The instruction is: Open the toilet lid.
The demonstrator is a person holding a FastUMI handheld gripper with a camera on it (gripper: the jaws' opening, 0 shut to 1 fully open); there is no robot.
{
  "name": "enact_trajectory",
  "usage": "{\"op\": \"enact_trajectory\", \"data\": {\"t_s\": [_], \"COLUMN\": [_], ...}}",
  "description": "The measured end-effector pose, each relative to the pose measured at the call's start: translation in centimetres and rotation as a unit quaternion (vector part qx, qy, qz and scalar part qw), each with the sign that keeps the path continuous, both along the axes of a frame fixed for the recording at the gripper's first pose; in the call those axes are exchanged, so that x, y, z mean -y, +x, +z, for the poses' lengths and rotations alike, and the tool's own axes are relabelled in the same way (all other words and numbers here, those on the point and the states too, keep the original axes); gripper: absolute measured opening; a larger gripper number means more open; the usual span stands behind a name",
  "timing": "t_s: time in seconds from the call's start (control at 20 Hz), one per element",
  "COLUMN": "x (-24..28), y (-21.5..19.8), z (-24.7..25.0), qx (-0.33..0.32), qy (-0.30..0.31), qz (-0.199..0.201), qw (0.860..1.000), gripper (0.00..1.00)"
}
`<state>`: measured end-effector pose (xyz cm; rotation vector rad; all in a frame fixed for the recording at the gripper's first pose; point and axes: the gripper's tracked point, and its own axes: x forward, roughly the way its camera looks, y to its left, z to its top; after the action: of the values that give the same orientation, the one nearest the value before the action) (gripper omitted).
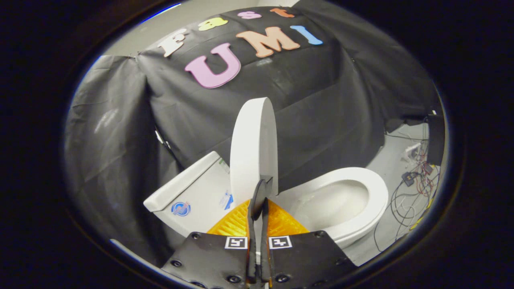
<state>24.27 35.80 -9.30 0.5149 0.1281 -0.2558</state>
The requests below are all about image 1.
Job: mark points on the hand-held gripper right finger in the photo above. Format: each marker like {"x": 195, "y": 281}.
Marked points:
{"x": 265, "y": 241}

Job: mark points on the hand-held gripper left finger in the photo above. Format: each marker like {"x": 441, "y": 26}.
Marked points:
{"x": 252, "y": 224}

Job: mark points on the white toilet lid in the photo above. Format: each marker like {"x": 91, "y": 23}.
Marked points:
{"x": 253, "y": 148}

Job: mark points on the white toilet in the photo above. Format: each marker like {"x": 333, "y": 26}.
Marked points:
{"x": 192, "y": 192}

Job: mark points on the white toilet seat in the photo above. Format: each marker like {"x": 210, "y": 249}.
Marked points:
{"x": 377, "y": 192}

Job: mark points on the black backdrop cloth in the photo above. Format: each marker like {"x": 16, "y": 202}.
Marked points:
{"x": 321, "y": 100}

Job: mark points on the small black adapter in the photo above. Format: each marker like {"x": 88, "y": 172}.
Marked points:
{"x": 409, "y": 178}

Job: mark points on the black box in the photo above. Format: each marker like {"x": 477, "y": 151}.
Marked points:
{"x": 437, "y": 138}

